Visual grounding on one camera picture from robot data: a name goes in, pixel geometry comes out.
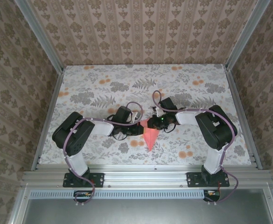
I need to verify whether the floral patterned table cover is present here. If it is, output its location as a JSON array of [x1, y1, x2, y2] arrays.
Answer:
[[37, 64, 258, 168]]

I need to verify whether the grey metal sheet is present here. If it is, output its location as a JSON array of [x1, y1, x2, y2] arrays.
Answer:
[[21, 188, 273, 224]]

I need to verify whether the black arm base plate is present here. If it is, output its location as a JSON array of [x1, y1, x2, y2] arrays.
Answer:
[[63, 172, 105, 189], [186, 172, 230, 188]]

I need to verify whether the pink square paper sheet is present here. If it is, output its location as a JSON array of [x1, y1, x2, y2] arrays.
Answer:
[[140, 118, 161, 151]]

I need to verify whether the grey slotted cable duct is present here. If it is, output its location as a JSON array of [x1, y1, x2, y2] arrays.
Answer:
[[29, 189, 206, 200]]

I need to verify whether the purple cable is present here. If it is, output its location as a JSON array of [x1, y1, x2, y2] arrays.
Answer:
[[63, 101, 144, 206], [152, 90, 239, 206]]

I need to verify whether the aluminium side rail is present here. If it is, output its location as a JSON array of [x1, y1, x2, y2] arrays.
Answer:
[[31, 70, 66, 171], [224, 66, 263, 170]]

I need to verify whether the black controller board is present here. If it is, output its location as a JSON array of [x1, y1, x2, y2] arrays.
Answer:
[[203, 189, 221, 203], [73, 190, 95, 203]]

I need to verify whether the aluminium frame post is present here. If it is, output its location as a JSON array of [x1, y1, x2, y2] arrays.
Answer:
[[14, 0, 65, 74], [224, 0, 267, 70]]

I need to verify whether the thin black cable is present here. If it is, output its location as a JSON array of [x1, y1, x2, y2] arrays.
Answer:
[[112, 133, 128, 141], [163, 123, 176, 133]]

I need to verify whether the aluminium profile beam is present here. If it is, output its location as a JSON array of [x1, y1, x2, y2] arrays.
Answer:
[[21, 164, 271, 189]]

